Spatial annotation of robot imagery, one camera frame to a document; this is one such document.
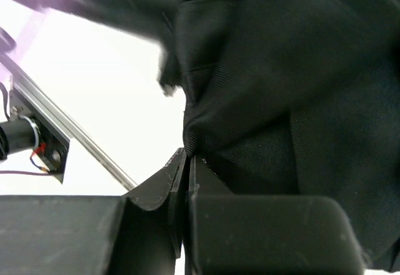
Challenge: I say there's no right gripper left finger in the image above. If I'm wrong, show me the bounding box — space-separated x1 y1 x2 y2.
1 149 187 275

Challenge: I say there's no black pleated skirt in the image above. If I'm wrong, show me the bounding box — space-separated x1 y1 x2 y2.
174 0 399 273

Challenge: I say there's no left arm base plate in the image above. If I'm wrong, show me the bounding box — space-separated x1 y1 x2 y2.
9 80 71 183

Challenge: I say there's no aluminium table edge rail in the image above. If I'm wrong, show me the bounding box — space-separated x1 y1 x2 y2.
1 54 138 190

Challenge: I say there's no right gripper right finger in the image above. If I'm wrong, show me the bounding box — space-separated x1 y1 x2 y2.
184 157 365 274

